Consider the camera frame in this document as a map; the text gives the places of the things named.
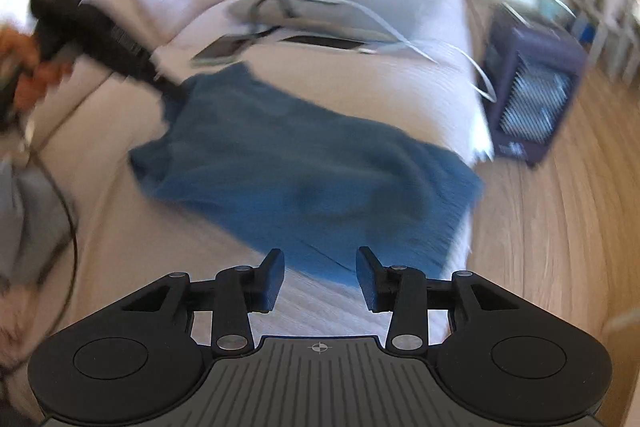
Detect white cable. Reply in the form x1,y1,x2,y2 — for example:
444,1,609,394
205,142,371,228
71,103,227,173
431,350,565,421
345,0,498,102

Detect person's left hand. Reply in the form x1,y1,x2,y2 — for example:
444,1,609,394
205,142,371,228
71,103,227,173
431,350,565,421
0,29,73,110

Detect grey dining chair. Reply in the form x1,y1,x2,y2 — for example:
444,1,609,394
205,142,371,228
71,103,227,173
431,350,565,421
595,0,640,82

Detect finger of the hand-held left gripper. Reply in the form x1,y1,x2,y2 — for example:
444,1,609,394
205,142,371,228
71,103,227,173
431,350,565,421
150,74,193,108

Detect grey garment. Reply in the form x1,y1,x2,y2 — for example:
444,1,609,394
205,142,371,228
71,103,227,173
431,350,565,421
0,159,73,293

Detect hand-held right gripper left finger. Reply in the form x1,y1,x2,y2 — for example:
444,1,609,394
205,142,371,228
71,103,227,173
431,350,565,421
107,249,286,354

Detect black cable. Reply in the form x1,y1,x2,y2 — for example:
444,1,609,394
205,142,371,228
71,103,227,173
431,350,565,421
0,117,79,378

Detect phone with green case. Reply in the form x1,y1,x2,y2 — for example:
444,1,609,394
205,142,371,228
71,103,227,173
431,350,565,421
192,34,246,65

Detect blue garment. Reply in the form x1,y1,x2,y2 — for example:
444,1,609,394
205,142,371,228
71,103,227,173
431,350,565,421
129,62,485,290

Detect dark blue heater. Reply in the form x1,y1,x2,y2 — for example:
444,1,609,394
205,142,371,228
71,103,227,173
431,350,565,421
482,4,588,170

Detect grey cushion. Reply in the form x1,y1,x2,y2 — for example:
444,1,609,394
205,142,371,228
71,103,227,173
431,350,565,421
227,0,446,45

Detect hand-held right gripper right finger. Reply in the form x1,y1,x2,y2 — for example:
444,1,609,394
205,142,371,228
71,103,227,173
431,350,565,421
356,247,533,352

